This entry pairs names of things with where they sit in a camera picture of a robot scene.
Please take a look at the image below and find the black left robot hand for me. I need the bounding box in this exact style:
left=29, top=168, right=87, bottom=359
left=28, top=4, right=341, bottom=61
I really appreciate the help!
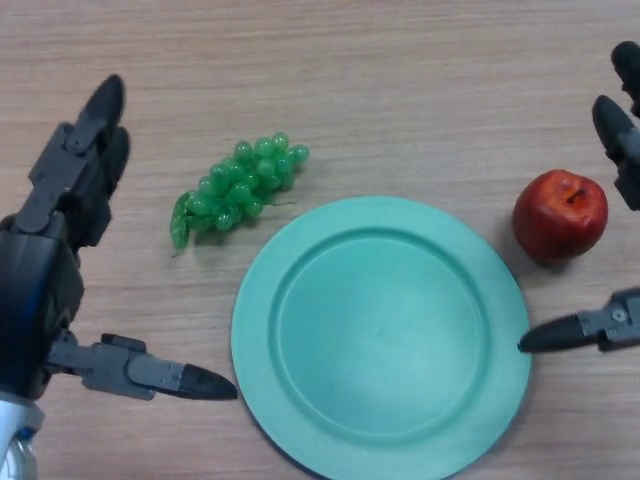
left=0, top=74, right=239, bottom=402

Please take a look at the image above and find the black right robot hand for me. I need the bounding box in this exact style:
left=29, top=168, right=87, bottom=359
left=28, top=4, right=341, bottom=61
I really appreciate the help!
left=517, top=41, right=640, bottom=354

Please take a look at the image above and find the red apple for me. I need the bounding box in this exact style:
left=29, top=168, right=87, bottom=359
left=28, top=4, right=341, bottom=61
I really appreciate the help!
left=511, top=169, right=610, bottom=261

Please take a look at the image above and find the green round plate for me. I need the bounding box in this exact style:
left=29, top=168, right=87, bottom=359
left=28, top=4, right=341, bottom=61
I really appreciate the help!
left=231, top=195, right=531, bottom=480

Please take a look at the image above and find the green grape bunch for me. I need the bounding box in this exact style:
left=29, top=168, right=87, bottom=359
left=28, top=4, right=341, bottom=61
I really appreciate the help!
left=171, top=131, right=311, bottom=258

